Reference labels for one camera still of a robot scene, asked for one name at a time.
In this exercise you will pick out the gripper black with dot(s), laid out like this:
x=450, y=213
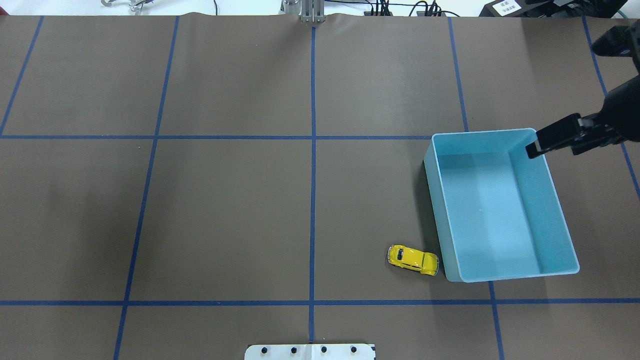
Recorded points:
x=621, y=107

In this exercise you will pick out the yellow beetle toy car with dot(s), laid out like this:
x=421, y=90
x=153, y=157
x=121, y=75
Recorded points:
x=404, y=257

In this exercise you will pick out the light blue plastic bin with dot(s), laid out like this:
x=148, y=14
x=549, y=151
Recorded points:
x=496, y=210

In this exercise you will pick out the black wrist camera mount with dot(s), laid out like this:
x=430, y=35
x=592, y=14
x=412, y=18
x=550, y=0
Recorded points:
x=619, y=41

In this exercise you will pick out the aluminium frame post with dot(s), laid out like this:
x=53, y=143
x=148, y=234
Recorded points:
x=309, y=11

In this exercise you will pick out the white pedestal column base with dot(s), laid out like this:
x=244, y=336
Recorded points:
x=311, y=351

